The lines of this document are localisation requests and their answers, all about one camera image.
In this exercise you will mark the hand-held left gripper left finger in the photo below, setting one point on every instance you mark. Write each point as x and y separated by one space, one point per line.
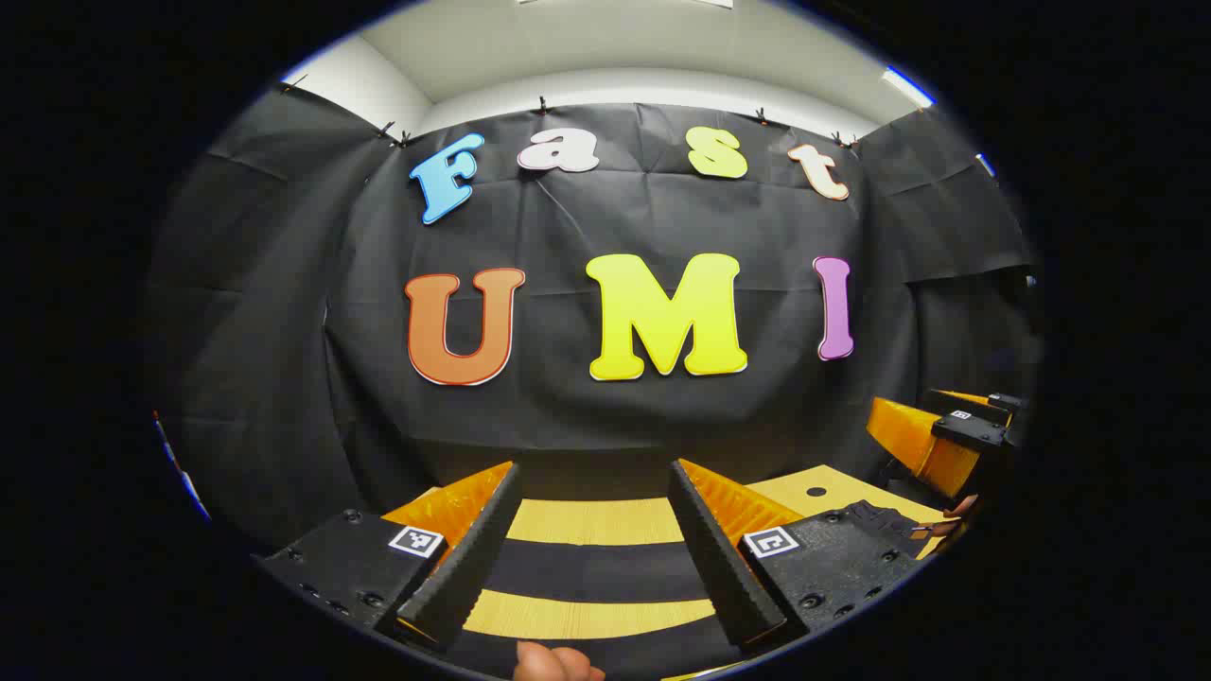
473 558

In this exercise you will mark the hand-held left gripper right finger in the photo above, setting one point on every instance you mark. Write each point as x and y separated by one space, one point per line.
719 567

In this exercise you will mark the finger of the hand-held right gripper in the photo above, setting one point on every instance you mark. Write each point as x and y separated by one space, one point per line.
913 440
984 405

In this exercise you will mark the black jeans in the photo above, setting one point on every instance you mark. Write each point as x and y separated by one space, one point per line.
605 567

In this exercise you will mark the black backdrop cloth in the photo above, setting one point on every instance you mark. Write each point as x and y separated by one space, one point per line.
568 416

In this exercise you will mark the ceiling light panel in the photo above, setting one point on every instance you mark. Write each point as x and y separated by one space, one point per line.
908 87

